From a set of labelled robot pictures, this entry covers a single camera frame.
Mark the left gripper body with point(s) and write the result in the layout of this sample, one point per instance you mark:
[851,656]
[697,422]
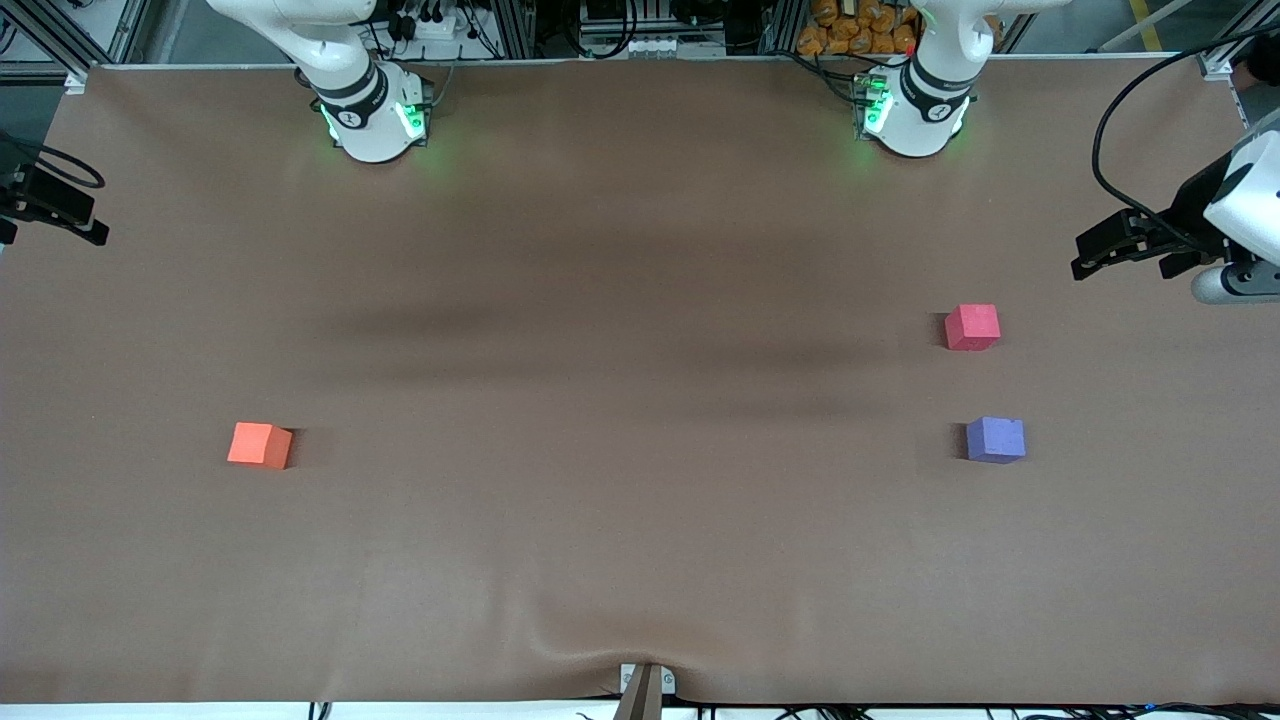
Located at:
[1190,208]

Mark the orange foam block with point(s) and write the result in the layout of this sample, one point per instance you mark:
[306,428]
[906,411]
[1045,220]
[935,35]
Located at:
[255,443]

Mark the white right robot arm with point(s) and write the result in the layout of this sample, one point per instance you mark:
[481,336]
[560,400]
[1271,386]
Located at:
[370,130]

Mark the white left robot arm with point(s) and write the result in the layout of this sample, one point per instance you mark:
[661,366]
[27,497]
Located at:
[920,120]

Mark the red foam block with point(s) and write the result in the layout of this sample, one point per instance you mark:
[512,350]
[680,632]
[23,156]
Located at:
[970,328]

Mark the purple foam block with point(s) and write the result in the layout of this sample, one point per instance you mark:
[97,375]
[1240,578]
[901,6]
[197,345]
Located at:
[995,440]

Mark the orange packets pile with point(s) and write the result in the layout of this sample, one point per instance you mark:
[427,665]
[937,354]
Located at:
[850,35]

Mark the white power strip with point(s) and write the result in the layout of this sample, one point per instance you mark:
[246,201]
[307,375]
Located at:
[435,27]

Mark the brown table cover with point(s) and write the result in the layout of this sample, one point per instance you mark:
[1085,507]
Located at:
[600,500]

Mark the aluminium frame post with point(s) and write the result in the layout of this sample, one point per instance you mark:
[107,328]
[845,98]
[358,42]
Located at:
[1225,55]
[70,58]

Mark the metal table clamp bracket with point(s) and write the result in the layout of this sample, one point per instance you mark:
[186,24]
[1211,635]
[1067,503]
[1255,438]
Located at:
[645,690]

